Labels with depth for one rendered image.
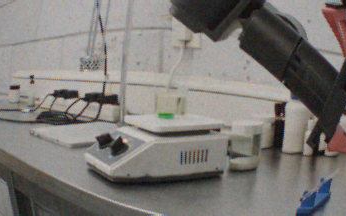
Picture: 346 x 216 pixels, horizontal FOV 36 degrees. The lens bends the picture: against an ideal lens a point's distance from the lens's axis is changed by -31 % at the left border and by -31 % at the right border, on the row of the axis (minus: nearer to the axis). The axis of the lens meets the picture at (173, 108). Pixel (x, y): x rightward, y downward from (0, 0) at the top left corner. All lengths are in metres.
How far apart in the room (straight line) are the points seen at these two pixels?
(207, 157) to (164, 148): 0.07
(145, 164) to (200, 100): 0.59
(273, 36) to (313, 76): 0.05
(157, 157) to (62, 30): 1.09
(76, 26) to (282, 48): 1.52
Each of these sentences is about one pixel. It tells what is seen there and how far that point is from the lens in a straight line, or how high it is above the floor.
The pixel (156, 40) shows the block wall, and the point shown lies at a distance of 1.76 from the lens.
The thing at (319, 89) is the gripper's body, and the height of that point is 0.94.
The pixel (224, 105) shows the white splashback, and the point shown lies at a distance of 1.58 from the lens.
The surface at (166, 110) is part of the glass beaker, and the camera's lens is 1.11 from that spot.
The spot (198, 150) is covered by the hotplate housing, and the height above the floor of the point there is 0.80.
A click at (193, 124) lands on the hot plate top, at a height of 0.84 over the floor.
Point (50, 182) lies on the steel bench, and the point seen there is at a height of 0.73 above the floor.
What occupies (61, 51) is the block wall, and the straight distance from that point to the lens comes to 2.09.
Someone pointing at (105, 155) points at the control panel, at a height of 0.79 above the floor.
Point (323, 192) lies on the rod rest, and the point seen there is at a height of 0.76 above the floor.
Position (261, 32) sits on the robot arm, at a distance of 0.55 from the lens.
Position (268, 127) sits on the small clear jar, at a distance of 1.37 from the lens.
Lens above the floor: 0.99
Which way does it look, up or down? 7 degrees down
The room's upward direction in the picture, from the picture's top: 1 degrees clockwise
